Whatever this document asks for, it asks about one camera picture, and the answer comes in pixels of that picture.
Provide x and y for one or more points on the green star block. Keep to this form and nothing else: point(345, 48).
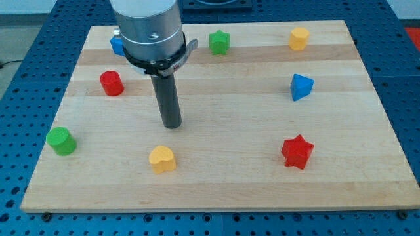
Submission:
point(219, 42)

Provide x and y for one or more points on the green cylinder block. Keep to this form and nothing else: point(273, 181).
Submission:
point(61, 141)

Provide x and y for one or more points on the yellow hexagon block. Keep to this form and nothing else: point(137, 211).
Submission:
point(299, 38)

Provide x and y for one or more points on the dark grey pointer rod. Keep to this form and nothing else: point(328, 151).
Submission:
point(167, 99)

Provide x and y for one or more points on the red cylinder block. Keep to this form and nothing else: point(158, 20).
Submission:
point(111, 83)

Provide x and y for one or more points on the wooden board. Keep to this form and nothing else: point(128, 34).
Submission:
point(237, 110)

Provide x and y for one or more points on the blue block behind arm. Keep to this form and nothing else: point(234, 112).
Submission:
point(117, 46)

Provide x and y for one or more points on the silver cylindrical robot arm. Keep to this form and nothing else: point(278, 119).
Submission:
point(151, 30)

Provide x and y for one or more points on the red object at right edge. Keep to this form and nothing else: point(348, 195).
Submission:
point(414, 35)

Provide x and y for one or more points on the red star block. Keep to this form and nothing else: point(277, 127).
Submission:
point(297, 152)

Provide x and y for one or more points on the blue triangle block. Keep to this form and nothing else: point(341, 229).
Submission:
point(301, 86)

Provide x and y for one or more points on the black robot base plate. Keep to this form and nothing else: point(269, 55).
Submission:
point(216, 4)

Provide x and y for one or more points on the yellow heart block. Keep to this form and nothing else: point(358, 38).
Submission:
point(162, 159)

